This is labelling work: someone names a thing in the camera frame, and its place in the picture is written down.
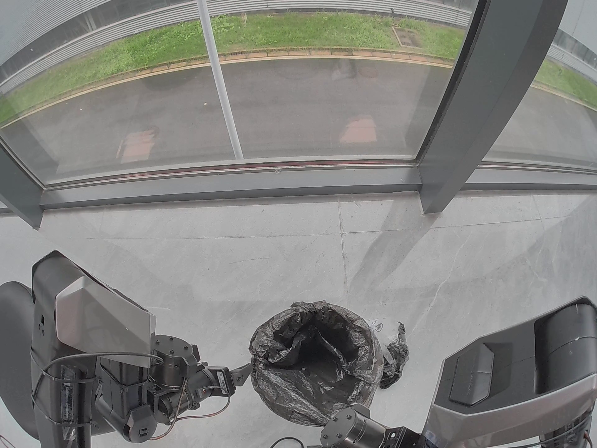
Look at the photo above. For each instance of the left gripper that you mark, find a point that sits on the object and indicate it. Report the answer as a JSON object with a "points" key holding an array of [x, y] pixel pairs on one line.
{"points": [[212, 383]]}

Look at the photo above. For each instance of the black plastic bag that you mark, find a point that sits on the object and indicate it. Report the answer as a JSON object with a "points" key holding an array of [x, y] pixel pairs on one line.
{"points": [[298, 390]]}

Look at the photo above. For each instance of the black plastic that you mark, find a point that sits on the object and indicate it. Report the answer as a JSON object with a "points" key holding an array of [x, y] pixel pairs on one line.
{"points": [[394, 353]]}

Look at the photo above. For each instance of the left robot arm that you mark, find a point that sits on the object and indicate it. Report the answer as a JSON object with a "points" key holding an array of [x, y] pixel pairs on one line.
{"points": [[84, 343]]}

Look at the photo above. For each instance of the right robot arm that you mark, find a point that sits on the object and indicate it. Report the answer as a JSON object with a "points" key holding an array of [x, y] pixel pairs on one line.
{"points": [[513, 381]]}

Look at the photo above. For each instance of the clear printed wrapper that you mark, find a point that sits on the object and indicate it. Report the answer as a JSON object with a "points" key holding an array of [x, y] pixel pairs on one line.
{"points": [[377, 326]]}

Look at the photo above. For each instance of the window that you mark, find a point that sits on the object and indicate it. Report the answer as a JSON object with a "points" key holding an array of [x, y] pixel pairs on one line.
{"points": [[489, 87]]}

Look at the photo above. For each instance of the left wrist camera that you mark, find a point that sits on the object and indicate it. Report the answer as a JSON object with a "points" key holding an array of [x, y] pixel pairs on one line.
{"points": [[140, 425]]}

